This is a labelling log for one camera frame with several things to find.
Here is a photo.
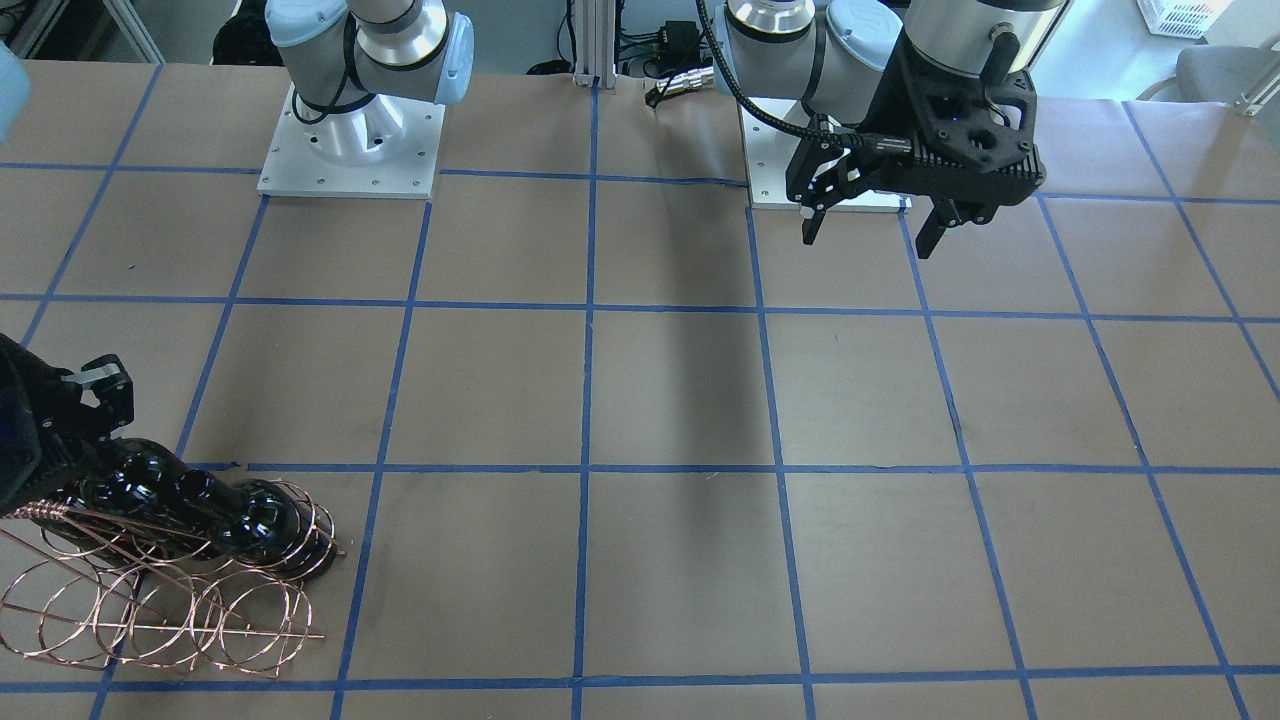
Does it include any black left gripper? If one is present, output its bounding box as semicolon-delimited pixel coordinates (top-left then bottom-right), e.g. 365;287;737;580
785;42;1047;260

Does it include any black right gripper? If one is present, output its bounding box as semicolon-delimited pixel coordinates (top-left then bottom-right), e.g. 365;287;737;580
1;336;134;515

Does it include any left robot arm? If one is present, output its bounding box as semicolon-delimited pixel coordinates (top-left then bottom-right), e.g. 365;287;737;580
698;1;1065;259

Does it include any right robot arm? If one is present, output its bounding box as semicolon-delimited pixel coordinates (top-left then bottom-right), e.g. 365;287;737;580
3;1;474;512

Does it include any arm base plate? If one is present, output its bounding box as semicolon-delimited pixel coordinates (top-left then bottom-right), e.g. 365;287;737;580
739;95;913;213
257;88;445;200

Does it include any copper wire wine basket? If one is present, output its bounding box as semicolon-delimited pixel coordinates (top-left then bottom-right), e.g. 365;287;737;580
3;500;324;678

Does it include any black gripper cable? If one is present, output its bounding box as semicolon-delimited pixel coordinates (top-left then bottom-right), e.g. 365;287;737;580
696;0;911;156

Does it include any aluminium frame post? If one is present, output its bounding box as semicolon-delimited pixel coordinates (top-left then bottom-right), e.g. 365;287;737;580
570;1;620;94

